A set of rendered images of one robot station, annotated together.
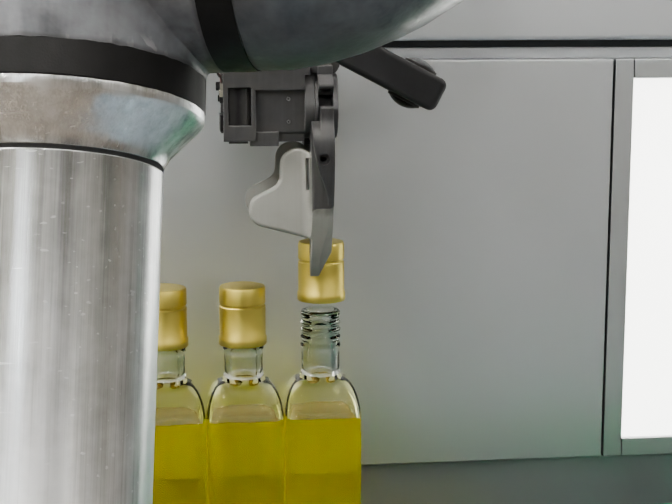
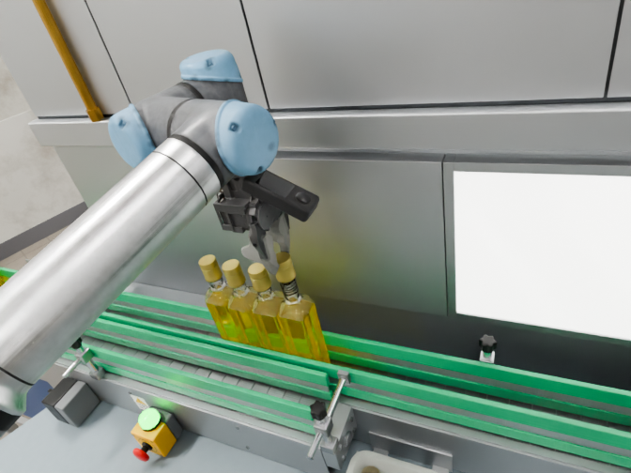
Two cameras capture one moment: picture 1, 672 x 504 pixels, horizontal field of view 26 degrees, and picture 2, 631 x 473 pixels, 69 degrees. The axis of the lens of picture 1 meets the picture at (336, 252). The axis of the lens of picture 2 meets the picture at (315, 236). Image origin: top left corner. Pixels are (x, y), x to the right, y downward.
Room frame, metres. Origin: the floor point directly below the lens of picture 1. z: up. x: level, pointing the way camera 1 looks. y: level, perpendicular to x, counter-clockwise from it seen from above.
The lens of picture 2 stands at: (0.60, -0.43, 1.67)
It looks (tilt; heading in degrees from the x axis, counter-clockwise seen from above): 35 degrees down; 38
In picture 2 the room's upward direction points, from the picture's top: 14 degrees counter-clockwise
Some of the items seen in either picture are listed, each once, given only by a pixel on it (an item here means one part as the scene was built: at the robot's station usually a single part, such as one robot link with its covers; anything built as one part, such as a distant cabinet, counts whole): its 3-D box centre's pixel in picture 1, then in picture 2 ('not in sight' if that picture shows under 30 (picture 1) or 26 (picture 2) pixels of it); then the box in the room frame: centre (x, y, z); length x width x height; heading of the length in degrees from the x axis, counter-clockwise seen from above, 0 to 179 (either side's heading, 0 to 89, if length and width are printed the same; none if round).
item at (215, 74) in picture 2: not in sight; (216, 96); (1.05, 0.03, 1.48); 0.09 x 0.08 x 0.11; 171
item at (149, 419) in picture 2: not in sight; (148, 419); (0.83, 0.32, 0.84); 0.05 x 0.05 x 0.03
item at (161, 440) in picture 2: not in sight; (157, 432); (0.82, 0.32, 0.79); 0.07 x 0.07 x 0.07; 7
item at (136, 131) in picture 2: not in sight; (167, 128); (0.95, 0.03, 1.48); 0.11 x 0.11 x 0.08; 81
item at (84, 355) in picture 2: not in sight; (79, 366); (0.82, 0.49, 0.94); 0.07 x 0.04 x 0.13; 7
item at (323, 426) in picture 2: not in sight; (329, 416); (0.94, -0.10, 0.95); 0.17 x 0.03 x 0.12; 7
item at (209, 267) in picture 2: not in sight; (210, 267); (1.04, 0.18, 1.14); 0.04 x 0.04 x 0.04
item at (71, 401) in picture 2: not in sight; (71, 402); (0.79, 0.60, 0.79); 0.08 x 0.08 x 0.08; 7
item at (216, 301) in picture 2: not in sight; (233, 321); (1.04, 0.18, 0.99); 0.06 x 0.06 x 0.21; 7
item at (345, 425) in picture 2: not in sight; (341, 435); (0.96, -0.10, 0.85); 0.09 x 0.04 x 0.07; 7
